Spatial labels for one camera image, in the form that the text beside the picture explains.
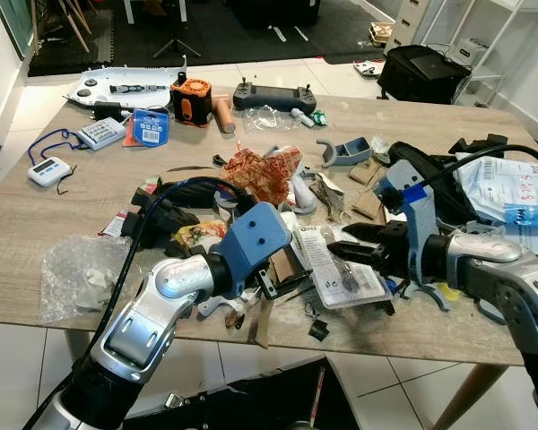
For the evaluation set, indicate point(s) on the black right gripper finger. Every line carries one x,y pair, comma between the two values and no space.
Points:
368,233
360,254

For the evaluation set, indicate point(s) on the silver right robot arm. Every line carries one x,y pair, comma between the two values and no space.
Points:
507,282

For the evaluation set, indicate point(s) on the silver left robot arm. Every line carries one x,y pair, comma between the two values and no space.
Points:
152,309

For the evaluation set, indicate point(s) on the black rubbish bag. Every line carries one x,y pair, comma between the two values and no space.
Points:
251,403

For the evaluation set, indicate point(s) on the white blister package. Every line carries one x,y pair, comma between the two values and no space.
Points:
327,269

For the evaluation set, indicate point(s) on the grey blue plastic holder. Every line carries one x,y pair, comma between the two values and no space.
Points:
350,150

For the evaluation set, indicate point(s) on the red patterned crumpled paper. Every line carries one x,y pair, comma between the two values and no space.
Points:
260,175

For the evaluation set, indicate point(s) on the white plastic mailing bag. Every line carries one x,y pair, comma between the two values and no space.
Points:
507,193

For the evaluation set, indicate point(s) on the white tube with green cap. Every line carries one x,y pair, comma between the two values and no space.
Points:
303,117

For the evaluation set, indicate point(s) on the clear plastic wrapper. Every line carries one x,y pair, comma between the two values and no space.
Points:
269,118

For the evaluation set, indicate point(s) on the wooden table leg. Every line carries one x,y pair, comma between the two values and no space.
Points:
455,399

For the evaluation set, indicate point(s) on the small white toy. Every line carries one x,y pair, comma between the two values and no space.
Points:
369,67

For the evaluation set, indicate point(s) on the grey remote controller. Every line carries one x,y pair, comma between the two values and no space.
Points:
273,95

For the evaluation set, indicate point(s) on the black carry bag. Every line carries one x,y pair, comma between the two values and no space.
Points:
423,73

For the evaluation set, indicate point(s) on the brown cylinder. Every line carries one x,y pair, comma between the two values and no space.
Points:
224,115

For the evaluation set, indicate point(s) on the orange and black device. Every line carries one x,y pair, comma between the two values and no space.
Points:
191,101

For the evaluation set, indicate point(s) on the small wooden model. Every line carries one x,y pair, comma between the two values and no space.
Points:
382,34

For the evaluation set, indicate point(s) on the blue retail card package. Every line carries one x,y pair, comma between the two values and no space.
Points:
151,127

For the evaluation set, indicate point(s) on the clear crumpled plastic bag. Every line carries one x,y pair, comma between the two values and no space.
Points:
76,278

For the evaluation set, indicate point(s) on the white shelf unit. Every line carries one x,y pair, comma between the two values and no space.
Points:
484,36

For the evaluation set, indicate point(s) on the small black box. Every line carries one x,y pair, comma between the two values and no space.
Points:
108,111

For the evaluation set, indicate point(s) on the small white digital timer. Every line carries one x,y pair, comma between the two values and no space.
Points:
49,171

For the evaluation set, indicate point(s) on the white plastic drone shell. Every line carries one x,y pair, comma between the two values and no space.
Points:
108,87

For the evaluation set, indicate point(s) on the black tripod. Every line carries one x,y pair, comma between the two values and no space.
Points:
176,31

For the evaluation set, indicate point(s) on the wooden chair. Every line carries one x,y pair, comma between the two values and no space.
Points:
72,22

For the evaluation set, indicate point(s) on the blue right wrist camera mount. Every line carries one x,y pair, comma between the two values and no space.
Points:
421,228

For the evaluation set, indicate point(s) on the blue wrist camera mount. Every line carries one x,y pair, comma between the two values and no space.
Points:
255,237
421,228

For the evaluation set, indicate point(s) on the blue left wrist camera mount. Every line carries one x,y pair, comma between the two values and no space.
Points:
255,237

